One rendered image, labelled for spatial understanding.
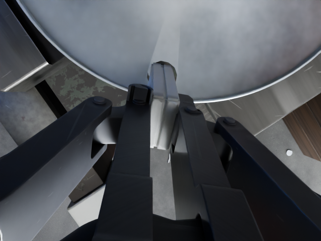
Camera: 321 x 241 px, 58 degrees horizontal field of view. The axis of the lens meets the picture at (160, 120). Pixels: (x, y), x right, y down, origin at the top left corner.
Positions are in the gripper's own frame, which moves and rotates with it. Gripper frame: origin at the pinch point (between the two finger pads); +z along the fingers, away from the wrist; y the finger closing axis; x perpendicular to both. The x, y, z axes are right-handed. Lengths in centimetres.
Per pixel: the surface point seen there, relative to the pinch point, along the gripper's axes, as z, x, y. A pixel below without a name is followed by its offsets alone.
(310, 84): 4.8, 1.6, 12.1
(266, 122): 3.7, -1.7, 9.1
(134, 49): 4.7, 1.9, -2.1
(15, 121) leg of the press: 15.0, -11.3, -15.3
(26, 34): 12.1, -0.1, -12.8
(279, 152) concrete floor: 73, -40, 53
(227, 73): 4.5, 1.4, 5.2
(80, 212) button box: 12.8, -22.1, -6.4
